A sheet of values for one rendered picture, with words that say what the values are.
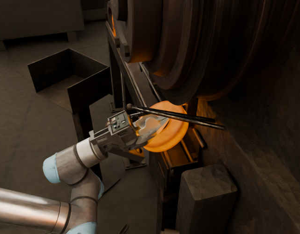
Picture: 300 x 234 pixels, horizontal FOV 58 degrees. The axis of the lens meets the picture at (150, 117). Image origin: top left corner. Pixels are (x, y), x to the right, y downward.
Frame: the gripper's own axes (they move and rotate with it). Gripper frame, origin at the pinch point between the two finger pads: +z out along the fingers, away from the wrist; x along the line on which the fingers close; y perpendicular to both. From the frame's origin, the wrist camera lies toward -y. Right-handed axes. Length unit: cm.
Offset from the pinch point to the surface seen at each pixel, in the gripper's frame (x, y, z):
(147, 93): 31.9, -12.0, -2.0
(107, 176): 47, -63, -45
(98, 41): 232, -67, -31
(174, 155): -3.6, -10.4, -2.0
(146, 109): -10.5, 15.3, -2.3
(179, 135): -6.0, -0.9, 1.5
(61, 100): 42, -3, -35
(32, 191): 47, -48, -83
